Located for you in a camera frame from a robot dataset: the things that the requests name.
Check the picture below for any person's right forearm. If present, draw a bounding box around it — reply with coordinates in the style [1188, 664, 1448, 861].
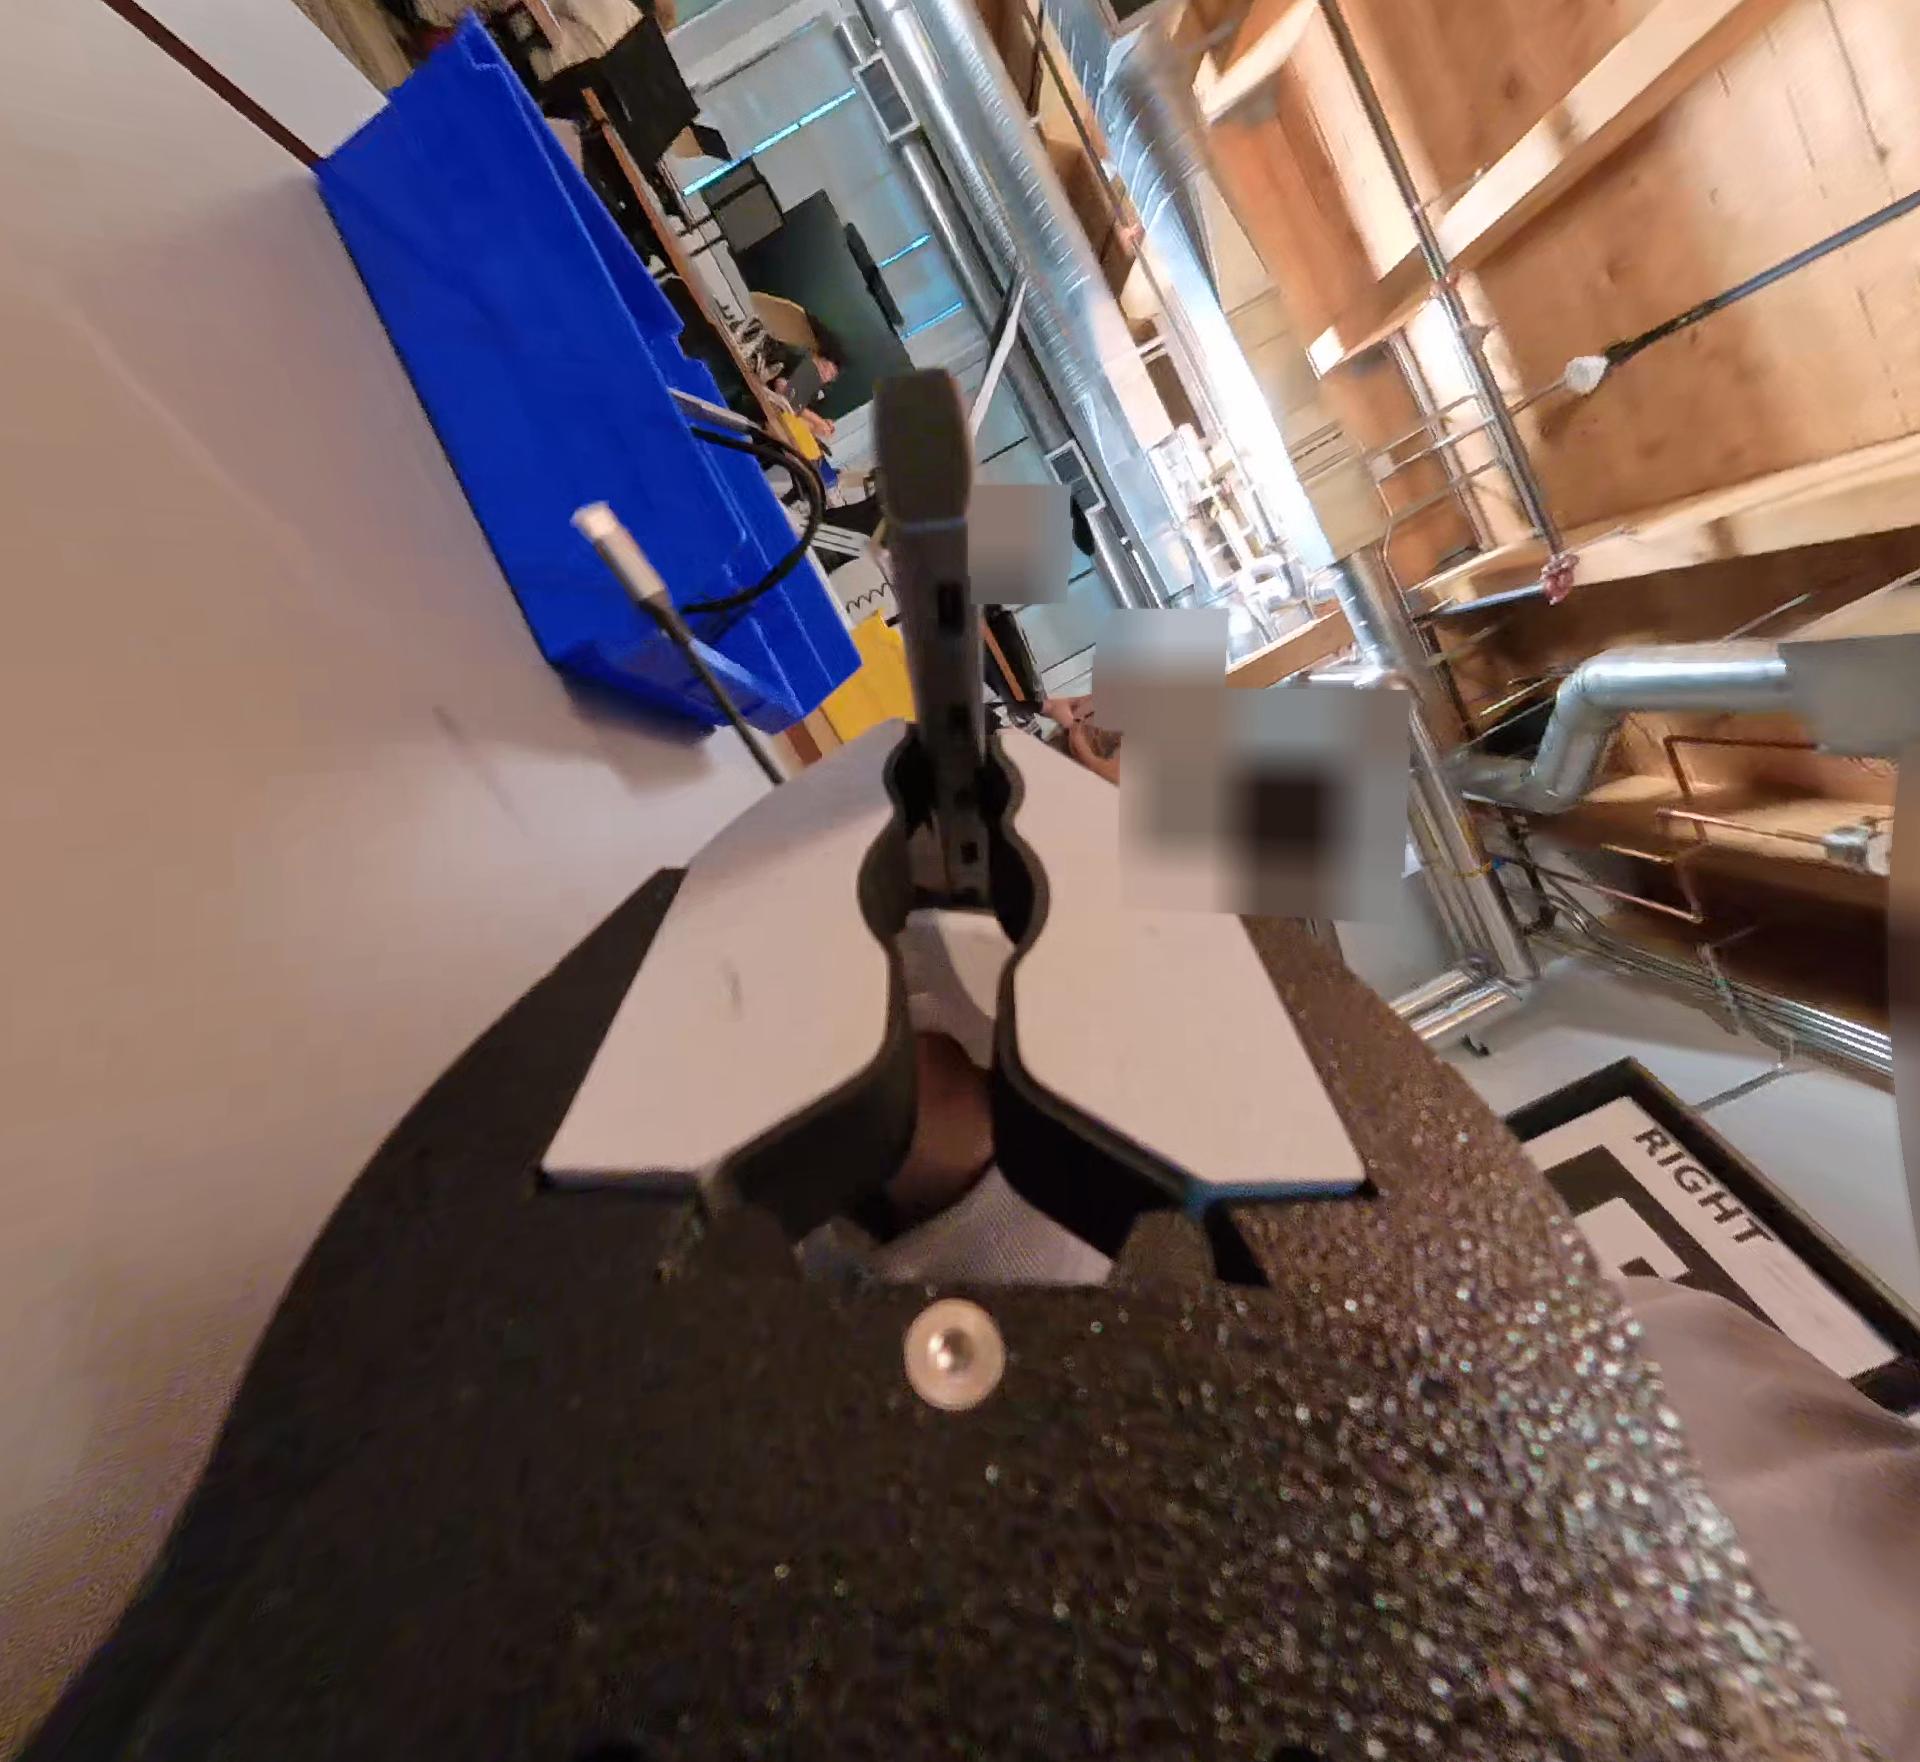
[1612, 1265, 1920, 1762]

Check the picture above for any black cable with metal plug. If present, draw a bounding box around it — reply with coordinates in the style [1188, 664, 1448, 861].
[573, 502, 789, 786]

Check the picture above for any large silver ventilation duct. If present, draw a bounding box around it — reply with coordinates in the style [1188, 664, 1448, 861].
[796, 0, 1308, 564]

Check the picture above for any silver duct elbow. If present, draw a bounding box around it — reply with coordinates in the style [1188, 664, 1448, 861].
[1462, 643, 1796, 815]

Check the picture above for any vertical silver duct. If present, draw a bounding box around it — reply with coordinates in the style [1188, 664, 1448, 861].
[1336, 546, 1548, 988]

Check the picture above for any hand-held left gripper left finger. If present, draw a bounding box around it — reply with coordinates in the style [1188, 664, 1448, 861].
[540, 720, 921, 1242]

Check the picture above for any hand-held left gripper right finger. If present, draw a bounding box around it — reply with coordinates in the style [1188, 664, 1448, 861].
[972, 737, 1372, 1259]

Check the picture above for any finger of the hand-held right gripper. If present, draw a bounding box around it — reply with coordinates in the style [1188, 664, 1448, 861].
[1786, 633, 1920, 1194]

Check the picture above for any blue plastic bin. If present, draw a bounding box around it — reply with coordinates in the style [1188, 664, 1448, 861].
[313, 6, 867, 735]

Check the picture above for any thin metal conduit pipe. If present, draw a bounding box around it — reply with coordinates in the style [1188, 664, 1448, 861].
[1252, 0, 1578, 567]

